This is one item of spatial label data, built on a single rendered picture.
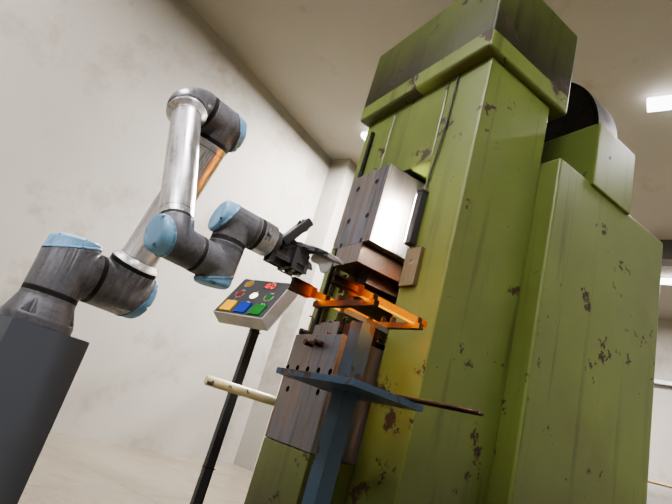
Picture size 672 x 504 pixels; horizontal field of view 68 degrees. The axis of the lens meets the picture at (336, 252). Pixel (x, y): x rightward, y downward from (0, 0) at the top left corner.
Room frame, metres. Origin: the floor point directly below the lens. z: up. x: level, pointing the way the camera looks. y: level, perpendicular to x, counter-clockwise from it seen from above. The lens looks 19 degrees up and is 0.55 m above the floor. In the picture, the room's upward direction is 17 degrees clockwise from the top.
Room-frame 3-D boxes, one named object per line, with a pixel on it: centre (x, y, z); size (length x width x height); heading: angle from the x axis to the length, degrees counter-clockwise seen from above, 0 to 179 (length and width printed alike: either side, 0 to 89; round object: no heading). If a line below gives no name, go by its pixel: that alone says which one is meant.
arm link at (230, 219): (1.22, 0.26, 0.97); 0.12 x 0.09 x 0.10; 125
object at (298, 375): (1.66, -0.16, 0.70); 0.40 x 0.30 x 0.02; 35
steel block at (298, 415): (2.23, -0.27, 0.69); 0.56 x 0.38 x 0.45; 119
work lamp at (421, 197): (1.98, -0.30, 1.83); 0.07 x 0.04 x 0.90; 29
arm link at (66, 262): (1.47, 0.74, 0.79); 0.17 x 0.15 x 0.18; 134
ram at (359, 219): (2.24, -0.26, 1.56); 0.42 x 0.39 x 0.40; 119
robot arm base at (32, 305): (1.46, 0.74, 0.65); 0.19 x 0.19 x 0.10
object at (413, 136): (2.31, -0.39, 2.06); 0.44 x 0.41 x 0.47; 119
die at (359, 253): (2.28, -0.24, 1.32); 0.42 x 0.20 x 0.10; 119
